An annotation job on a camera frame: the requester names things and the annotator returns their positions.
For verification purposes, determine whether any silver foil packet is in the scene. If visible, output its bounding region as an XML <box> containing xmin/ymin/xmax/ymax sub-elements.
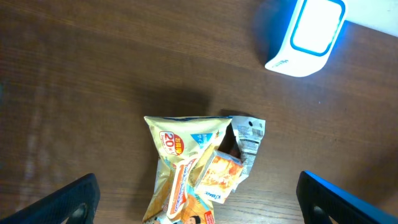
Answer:
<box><xmin>231</xmin><ymin>116</ymin><xmax>266</xmax><ymax>191</ymax></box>

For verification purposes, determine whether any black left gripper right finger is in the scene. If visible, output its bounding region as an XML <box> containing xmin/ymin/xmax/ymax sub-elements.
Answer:
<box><xmin>296</xmin><ymin>170</ymin><xmax>397</xmax><ymax>223</ymax></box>

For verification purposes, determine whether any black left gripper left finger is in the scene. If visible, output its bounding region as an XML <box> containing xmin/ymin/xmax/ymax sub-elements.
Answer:
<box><xmin>1</xmin><ymin>173</ymin><xmax>101</xmax><ymax>224</ymax></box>

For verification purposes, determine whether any small orange box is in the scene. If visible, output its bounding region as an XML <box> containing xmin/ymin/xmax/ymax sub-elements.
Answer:
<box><xmin>194</xmin><ymin>150</ymin><xmax>243</xmax><ymax>204</ymax></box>

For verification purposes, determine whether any white black barcode scanner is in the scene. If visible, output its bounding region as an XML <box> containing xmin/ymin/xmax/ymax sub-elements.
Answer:
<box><xmin>264</xmin><ymin>0</ymin><xmax>346</xmax><ymax>77</ymax></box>

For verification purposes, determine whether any yellow chip bag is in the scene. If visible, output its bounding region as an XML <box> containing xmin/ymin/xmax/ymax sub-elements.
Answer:
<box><xmin>142</xmin><ymin>116</ymin><xmax>232</xmax><ymax>224</ymax></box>

